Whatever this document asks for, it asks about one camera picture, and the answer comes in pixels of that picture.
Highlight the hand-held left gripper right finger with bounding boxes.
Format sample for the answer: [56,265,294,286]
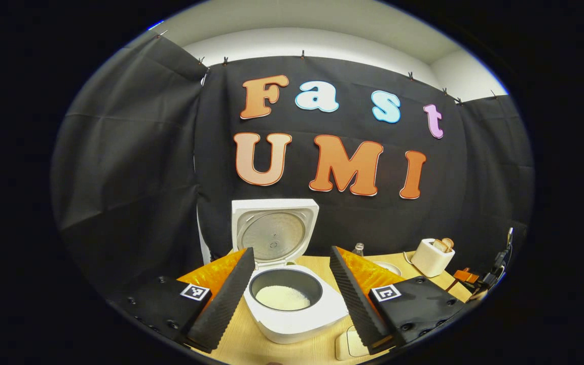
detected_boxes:
[330,246,467,355]

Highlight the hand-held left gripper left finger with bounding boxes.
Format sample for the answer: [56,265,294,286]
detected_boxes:
[115,247,256,354]

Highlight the white rice portion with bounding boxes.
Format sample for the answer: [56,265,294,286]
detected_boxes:
[255,285,311,311]

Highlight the white rice cooker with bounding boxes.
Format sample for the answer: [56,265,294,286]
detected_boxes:
[231,199,349,344]

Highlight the white toaster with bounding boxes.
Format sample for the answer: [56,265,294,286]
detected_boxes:
[411,238,456,278]

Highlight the white round plate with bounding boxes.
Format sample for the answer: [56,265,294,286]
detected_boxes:
[373,261,403,277]

